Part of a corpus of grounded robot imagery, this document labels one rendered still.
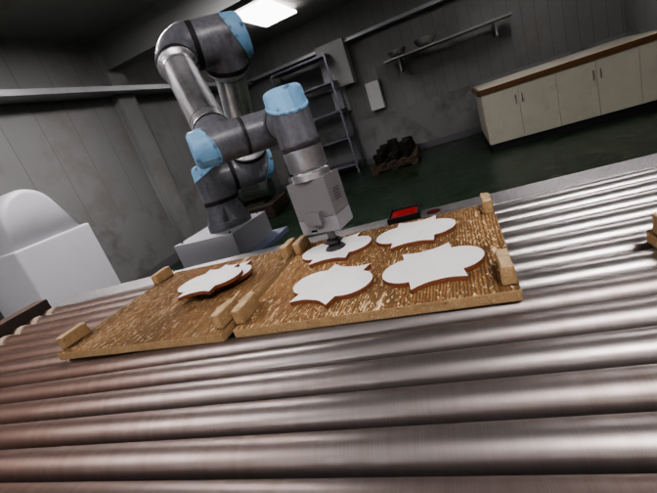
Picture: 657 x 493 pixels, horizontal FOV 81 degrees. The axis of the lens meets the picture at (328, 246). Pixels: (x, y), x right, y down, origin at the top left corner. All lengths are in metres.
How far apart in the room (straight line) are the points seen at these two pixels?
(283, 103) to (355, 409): 0.50
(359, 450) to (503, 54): 8.08
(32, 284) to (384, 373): 3.64
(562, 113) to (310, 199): 5.61
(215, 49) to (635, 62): 5.72
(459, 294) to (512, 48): 7.88
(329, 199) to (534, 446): 0.50
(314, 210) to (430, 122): 7.60
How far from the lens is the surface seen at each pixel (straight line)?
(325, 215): 0.72
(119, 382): 0.72
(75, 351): 0.90
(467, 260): 0.57
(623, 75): 6.34
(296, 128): 0.70
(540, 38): 8.37
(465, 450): 0.36
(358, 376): 0.45
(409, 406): 0.40
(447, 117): 8.26
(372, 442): 0.38
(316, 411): 0.43
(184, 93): 0.92
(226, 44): 1.11
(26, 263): 3.93
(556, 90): 6.15
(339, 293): 0.58
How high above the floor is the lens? 1.18
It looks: 17 degrees down
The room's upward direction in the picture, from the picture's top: 19 degrees counter-clockwise
